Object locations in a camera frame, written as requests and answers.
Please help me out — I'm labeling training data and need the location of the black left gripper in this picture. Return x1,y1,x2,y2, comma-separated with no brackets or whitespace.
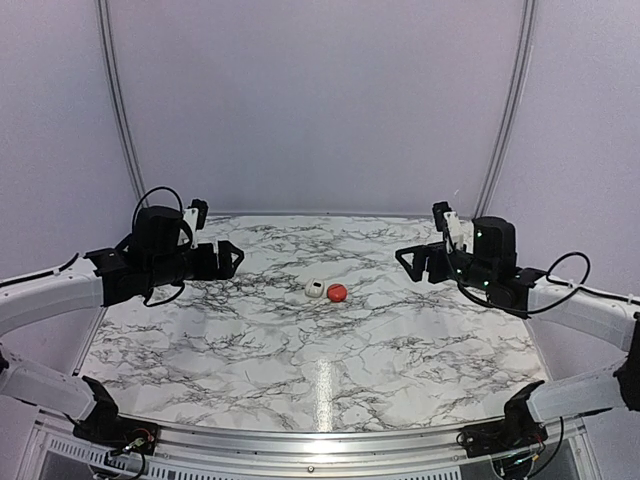
146,240,244,289

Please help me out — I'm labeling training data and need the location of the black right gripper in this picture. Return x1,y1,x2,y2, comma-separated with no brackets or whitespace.
396,242,496,292

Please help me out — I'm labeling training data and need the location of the white earbud charging case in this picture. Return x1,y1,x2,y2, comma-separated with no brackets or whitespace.
304,279,326,299

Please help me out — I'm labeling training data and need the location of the red round charging case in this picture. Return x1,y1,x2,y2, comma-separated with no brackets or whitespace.
326,283,348,303

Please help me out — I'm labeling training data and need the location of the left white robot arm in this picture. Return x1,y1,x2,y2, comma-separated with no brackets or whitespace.
1,200,244,445

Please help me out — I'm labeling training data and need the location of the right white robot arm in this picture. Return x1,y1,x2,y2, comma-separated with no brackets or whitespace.
395,203,639,448

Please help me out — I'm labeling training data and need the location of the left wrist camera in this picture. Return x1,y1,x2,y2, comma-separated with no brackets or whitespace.
178,199,209,249

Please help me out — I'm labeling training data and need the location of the right metal corner post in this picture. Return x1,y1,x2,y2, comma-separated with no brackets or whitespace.
473,0,538,217

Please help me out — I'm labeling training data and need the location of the metal corner post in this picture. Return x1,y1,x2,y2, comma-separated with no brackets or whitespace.
473,0,538,217
95,0,149,207

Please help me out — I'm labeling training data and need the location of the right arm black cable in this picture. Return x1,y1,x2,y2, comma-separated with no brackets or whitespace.
457,251,640,315

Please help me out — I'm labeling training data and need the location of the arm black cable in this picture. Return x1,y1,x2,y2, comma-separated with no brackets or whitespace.
0,186,196,307
457,251,640,315

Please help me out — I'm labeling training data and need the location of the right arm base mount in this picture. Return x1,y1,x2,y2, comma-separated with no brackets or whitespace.
456,380,548,458

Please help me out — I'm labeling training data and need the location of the aluminium front rail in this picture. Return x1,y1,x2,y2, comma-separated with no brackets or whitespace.
14,404,601,480

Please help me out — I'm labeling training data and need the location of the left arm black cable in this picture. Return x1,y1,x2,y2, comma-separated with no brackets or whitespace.
0,186,196,307

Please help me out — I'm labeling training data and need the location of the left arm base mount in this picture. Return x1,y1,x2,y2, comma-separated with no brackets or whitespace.
68,376,159,455

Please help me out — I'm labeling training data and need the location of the left metal corner post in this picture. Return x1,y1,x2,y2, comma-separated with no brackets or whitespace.
95,0,149,207

